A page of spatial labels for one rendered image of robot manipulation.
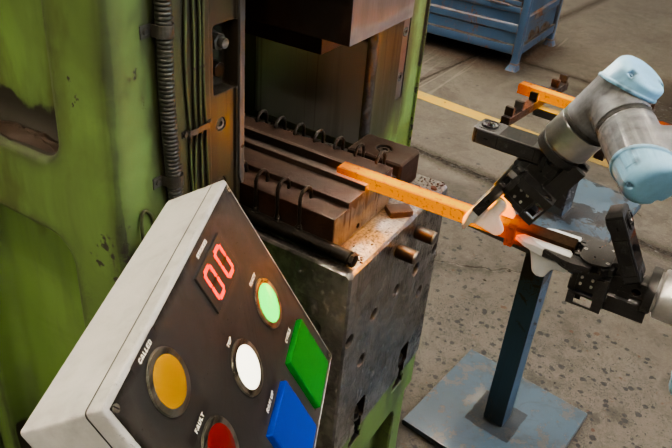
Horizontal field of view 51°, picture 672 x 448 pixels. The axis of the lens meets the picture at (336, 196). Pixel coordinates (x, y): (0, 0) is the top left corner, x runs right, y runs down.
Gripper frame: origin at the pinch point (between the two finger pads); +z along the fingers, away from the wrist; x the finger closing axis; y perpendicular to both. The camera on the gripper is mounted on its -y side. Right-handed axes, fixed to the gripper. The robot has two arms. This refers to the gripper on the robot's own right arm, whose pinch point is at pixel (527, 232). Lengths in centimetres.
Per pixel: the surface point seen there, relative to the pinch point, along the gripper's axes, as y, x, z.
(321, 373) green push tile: 1.5, -42.7, 10.5
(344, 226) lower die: 5.3, -8.8, 27.7
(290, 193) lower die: 2.1, -10.0, 38.0
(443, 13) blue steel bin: 74, 349, 162
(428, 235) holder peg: 12.5, 7.7, 19.0
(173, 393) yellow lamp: -16, -66, 11
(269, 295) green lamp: -9.2, -45.4, 16.3
